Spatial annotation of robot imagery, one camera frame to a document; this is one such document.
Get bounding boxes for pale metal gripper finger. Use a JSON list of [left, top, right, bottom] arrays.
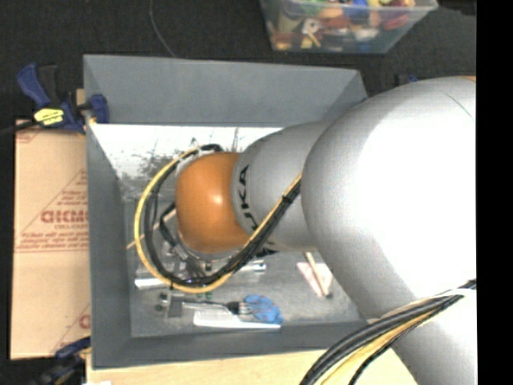
[[182, 299, 251, 317], [192, 311, 282, 330]]

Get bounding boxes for shiny silver flat piece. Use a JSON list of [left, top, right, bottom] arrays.
[[133, 269, 174, 290]]

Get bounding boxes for blue toy with red spots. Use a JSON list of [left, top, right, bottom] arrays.
[[239, 294, 285, 325]]

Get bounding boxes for thin wooden stick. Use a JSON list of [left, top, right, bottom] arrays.
[[125, 209, 178, 251], [305, 251, 333, 298]]

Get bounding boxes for brown cardboard board red print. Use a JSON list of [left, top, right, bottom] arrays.
[[10, 120, 93, 361]]

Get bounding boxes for grey metal bin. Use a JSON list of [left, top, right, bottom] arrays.
[[82, 53, 369, 368]]

